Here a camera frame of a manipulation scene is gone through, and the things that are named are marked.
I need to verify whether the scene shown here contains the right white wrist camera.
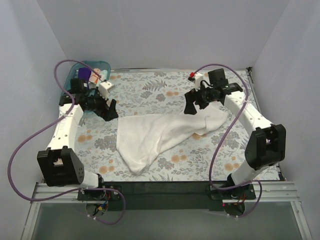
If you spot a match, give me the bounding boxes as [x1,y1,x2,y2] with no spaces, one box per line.
[188,72,205,91]

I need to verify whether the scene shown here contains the purple towel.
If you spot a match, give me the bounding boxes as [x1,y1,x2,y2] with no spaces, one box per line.
[77,67,92,82]

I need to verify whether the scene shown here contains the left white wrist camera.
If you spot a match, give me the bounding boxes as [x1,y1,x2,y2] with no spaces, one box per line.
[97,81,114,100]

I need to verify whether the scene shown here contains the orange patterned rolled towel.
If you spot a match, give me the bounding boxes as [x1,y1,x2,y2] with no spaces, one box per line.
[89,68,102,85]

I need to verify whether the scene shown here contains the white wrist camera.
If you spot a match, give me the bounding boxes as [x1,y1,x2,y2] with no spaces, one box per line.
[188,72,205,91]
[97,81,114,100]

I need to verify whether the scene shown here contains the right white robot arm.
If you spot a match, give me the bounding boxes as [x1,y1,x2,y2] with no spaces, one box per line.
[184,68,286,199]

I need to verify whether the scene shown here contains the white towel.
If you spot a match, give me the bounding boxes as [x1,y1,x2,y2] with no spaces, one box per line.
[116,105,228,175]

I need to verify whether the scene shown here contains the mint rolled towel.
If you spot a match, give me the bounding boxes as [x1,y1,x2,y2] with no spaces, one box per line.
[100,70,108,82]

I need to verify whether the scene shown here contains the floral table mat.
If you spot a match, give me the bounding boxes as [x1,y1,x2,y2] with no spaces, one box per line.
[74,71,248,181]

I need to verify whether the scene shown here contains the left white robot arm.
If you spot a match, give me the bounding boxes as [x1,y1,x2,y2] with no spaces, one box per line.
[37,78,118,200]

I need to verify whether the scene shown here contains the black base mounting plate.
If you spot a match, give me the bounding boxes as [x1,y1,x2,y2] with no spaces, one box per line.
[77,181,258,215]

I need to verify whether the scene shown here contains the teal plastic tray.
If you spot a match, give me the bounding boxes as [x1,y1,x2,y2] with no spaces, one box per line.
[64,61,111,112]

